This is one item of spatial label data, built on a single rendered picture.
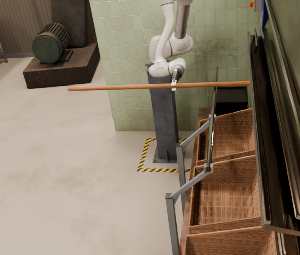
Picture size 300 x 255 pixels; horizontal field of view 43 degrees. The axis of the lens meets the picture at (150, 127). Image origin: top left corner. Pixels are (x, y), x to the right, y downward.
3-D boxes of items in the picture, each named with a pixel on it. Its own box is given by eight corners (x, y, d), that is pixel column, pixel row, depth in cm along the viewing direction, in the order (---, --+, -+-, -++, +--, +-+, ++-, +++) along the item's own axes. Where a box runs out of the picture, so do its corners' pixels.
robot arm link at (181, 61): (187, 74, 290) (170, 78, 294) (189, 66, 303) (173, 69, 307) (183, 61, 285) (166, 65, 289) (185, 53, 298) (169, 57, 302)
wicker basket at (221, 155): (259, 134, 311) (260, 104, 296) (266, 179, 264) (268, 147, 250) (199, 135, 320) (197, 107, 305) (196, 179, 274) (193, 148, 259)
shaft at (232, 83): (68, 91, 285) (67, 88, 283) (69, 89, 287) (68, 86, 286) (312, 84, 247) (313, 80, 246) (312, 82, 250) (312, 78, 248)
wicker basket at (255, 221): (264, 183, 261) (266, 151, 247) (274, 250, 215) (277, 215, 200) (193, 182, 271) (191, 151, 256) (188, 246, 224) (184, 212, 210)
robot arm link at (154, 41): (148, 58, 349) (145, 36, 337) (166, 54, 352) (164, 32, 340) (152, 65, 336) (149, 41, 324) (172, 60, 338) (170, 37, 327)
